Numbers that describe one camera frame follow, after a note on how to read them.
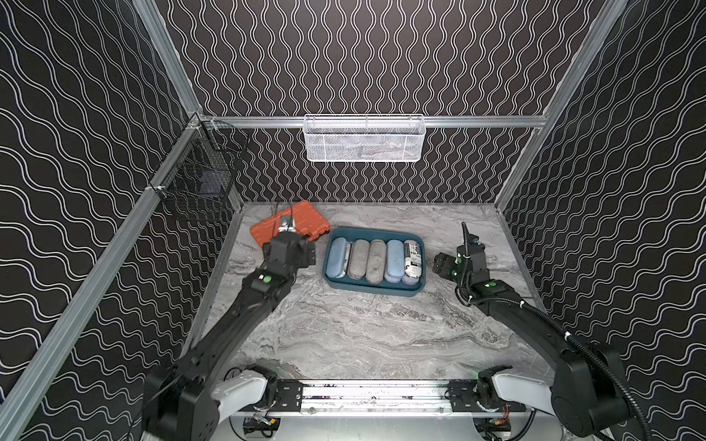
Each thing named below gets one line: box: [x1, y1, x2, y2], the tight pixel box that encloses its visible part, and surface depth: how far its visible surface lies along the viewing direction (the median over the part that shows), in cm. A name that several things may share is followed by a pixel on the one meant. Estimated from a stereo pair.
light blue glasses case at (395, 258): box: [386, 239, 406, 279], surface depth 97 cm
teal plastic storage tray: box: [322, 227, 426, 297], surface depth 96 cm
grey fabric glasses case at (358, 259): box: [347, 238, 371, 280], surface depth 97 cm
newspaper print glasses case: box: [403, 239, 422, 279], surface depth 97 cm
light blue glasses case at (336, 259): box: [326, 237, 347, 278], surface depth 98 cm
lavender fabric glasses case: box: [401, 274, 421, 286], surface depth 96 cm
